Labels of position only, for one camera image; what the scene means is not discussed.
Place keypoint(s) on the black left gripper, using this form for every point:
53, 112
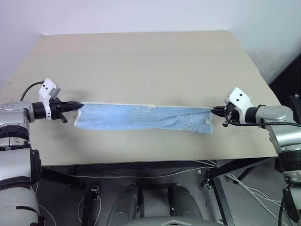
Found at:
56, 108

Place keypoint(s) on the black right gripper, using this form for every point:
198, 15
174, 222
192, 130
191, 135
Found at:
229, 113

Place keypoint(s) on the light blue towel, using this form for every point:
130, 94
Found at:
131, 117

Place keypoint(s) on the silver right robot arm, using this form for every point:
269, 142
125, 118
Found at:
279, 122

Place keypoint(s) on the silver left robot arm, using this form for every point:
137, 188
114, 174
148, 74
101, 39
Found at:
14, 150

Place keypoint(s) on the dark grey rounded robot leg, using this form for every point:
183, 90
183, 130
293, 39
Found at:
184, 202
124, 202

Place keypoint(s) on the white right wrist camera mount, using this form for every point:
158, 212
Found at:
240, 99

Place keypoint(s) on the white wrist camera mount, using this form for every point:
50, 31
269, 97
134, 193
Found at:
240, 99
48, 90

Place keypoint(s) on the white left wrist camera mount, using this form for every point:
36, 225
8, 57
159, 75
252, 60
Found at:
48, 90

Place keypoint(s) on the black metal table frame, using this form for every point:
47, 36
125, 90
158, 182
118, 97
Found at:
131, 164

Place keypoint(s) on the black clamp bracket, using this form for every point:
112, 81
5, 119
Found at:
94, 189

